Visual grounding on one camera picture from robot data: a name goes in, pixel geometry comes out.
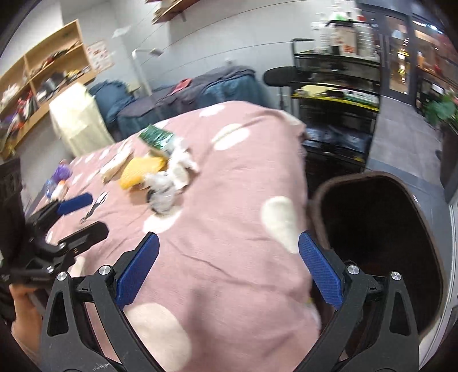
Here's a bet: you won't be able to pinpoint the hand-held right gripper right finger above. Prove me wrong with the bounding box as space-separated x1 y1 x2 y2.
297 231 420 372

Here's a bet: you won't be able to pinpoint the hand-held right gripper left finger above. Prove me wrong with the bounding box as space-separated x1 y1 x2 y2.
39 232 169 372

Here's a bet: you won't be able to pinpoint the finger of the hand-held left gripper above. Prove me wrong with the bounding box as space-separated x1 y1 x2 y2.
46 221 109 274
25 192 94 233

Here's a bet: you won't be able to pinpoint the beige paper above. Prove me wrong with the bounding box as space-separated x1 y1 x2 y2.
99 143 135 183

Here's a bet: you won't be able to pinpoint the dark brown bin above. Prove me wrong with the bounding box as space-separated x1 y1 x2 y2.
309 171 446 340

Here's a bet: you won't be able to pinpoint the yellow snack packet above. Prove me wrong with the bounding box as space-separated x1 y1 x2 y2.
119 157 168 190

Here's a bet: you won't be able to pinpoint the foil wrapper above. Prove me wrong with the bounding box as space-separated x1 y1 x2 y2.
145 172 183 215

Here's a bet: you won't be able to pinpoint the green snack packet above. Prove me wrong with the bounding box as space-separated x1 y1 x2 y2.
139 125 176 158

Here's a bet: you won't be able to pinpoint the person's left hand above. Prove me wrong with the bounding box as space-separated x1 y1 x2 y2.
9 284 47 358

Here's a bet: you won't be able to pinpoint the cream cloth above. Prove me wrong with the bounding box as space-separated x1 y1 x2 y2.
49 83 115 158

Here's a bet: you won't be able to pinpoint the pink polka dot blanket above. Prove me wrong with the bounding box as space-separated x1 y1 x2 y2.
25 100 323 372

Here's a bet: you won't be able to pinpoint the blue cloth pile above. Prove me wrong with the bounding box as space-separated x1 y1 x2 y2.
88 80 133 126

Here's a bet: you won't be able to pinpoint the white floor lamp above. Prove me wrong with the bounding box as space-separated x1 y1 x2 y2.
132 48 163 97

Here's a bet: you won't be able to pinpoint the black trolley cart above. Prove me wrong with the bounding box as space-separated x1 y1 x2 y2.
290 37 382 172

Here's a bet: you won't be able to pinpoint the wooden cubby shelf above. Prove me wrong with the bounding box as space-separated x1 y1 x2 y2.
0 19 97 160

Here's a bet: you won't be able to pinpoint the yellow towel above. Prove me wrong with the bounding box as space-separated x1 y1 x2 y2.
291 85 339 98

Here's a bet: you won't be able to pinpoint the grey massage bed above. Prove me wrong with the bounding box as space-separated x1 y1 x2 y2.
116 65 265 138

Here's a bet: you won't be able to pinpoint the black round stool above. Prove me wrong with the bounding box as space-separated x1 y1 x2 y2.
263 67 315 108

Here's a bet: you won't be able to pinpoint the potted green plant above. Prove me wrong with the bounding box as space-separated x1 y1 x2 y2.
424 91 458 187

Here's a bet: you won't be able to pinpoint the glass double door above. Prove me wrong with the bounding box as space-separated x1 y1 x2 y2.
381 14 417 95

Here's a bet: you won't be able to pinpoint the bottles on cart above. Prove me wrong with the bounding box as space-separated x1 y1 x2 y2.
331 21 358 56

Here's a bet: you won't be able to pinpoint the clear pump bottle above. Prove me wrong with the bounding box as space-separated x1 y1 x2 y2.
358 14 373 58

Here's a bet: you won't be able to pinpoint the large white pump bottle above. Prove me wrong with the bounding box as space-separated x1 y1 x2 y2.
329 2 349 21

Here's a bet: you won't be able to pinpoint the wall poster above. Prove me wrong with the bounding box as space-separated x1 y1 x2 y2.
86 40 115 70

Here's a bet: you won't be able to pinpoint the wooden wall shelf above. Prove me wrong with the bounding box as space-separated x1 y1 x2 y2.
152 0 201 25

